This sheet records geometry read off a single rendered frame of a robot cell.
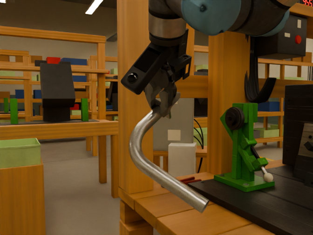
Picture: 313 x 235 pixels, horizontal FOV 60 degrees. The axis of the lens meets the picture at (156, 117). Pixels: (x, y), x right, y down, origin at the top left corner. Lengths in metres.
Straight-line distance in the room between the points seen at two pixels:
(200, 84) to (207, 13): 0.71
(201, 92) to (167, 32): 0.60
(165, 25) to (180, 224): 0.46
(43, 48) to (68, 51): 0.87
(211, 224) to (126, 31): 0.59
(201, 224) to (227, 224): 0.06
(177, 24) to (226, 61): 0.56
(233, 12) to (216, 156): 0.75
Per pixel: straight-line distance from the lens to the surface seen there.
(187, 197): 0.56
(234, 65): 1.10
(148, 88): 0.65
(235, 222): 0.75
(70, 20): 10.92
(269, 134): 6.71
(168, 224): 0.71
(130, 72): 0.56
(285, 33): 1.16
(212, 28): 0.42
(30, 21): 10.77
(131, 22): 0.88
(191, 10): 0.42
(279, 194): 0.92
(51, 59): 7.48
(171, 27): 0.53
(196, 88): 1.09
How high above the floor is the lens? 1.19
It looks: 4 degrees down
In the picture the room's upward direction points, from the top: straight up
